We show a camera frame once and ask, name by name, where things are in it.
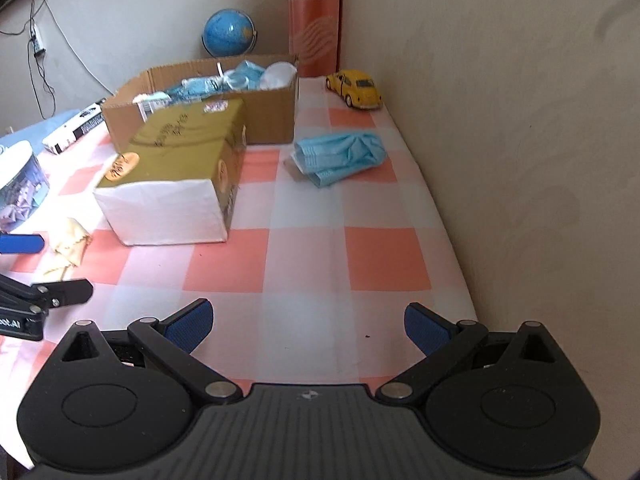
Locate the blue face mask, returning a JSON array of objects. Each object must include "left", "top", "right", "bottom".
[{"left": 284, "top": 131, "right": 387, "bottom": 188}]

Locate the crumpled yellow wrapper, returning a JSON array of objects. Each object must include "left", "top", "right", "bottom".
[{"left": 41, "top": 218, "right": 92, "bottom": 281}]

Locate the round white lidded tin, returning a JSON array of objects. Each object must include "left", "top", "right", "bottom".
[{"left": 0, "top": 140, "right": 50, "bottom": 233}]

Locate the black white carton box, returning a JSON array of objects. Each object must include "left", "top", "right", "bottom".
[{"left": 42, "top": 100, "right": 104, "bottom": 155}]

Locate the checkered tablecloth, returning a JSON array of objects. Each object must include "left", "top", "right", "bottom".
[{"left": 1, "top": 79, "right": 475, "bottom": 463}]

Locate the gold tissue box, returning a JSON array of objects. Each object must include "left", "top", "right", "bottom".
[{"left": 93, "top": 99, "right": 246, "bottom": 246}]

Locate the open cardboard box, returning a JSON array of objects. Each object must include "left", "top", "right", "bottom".
[{"left": 102, "top": 54, "right": 299, "bottom": 150}]

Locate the yellow toy car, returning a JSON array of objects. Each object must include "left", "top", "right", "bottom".
[{"left": 326, "top": 70, "right": 383, "bottom": 110}]

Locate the blue mask in box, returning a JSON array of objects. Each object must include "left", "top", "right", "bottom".
[{"left": 164, "top": 61, "right": 266, "bottom": 102}]

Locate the white cloth in box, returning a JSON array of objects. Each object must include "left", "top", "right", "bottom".
[{"left": 258, "top": 62, "right": 297, "bottom": 90}]

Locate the blue desk globe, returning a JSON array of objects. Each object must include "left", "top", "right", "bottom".
[{"left": 201, "top": 9, "right": 257, "bottom": 58}]

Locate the pink patterned curtain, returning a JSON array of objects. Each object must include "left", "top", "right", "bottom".
[{"left": 288, "top": 0, "right": 342, "bottom": 78}]

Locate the white power cable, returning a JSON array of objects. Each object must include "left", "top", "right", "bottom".
[{"left": 44, "top": 0, "right": 117, "bottom": 98}]

